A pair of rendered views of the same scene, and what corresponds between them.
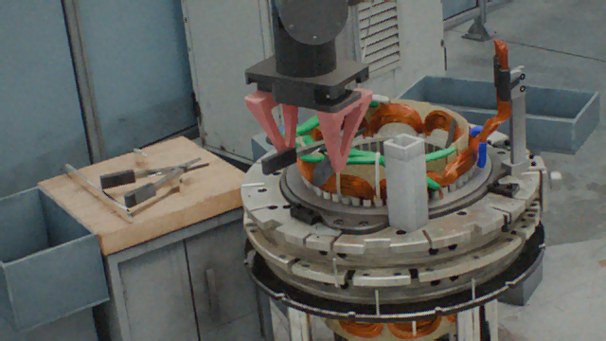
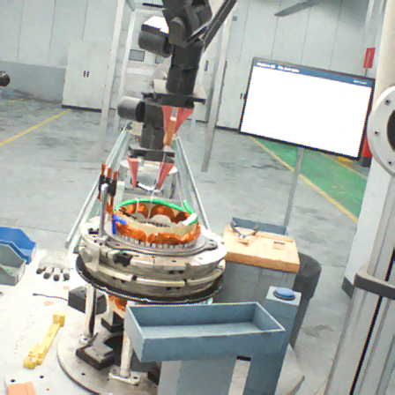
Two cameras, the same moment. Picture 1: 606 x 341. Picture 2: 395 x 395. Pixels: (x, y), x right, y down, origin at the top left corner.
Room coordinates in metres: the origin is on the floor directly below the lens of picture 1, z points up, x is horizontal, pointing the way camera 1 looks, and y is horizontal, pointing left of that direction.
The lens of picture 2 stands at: (1.80, -0.90, 1.45)
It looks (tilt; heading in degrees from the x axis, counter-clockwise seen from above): 14 degrees down; 125
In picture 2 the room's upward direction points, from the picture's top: 9 degrees clockwise
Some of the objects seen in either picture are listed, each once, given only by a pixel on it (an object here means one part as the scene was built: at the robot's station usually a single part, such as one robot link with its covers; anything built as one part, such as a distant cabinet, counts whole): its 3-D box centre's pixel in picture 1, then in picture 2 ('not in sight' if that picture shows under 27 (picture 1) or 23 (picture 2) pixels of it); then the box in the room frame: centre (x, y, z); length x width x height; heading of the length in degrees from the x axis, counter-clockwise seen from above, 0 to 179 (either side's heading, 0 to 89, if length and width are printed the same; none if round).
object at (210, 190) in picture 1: (147, 190); (259, 248); (1.25, 0.19, 1.05); 0.20 x 0.19 x 0.02; 121
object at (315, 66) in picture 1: (305, 48); (152, 139); (1.03, -0.01, 1.28); 0.10 x 0.07 x 0.07; 53
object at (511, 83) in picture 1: (503, 77); (107, 185); (1.10, -0.21, 1.21); 0.04 x 0.04 x 0.03; 37
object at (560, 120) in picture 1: (496, 195); (193, 387); (1.41, -0.25, 0.92); 0.25 x 0.11 x 0.28; 58
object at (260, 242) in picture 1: (271, 245); not in sight; (1.08, 0.04, 1.06); 0.09 x 0.04 x 0.01; 37
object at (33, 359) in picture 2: not in sight; (46, 338); (0.97, -0.24, 0.80); 0.22 x 0.04 x 0.03; 125
